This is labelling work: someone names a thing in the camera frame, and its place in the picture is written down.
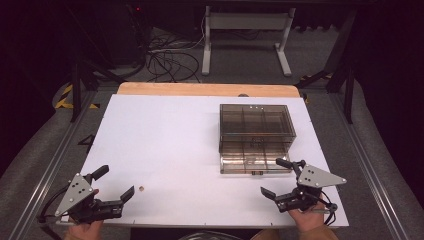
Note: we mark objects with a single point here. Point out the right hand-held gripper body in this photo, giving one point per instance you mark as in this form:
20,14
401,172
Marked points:
313,186

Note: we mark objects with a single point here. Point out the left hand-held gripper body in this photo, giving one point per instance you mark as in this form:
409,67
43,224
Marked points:
75,193

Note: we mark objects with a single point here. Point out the clear brown compartment box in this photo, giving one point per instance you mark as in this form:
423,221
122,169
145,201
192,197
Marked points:
256,133

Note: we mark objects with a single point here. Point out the person's right hand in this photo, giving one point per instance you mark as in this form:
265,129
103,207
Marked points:
307,220

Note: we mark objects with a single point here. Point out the person's left hand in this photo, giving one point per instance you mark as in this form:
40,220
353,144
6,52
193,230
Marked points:
85,230

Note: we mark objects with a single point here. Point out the yellow black hazard tape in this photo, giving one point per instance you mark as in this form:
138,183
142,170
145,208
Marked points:
65,98

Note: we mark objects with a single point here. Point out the black metal stand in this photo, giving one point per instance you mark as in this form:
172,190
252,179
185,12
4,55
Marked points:
86,73
336,66

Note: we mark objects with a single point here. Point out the white metal stand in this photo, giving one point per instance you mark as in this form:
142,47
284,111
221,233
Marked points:
246,23

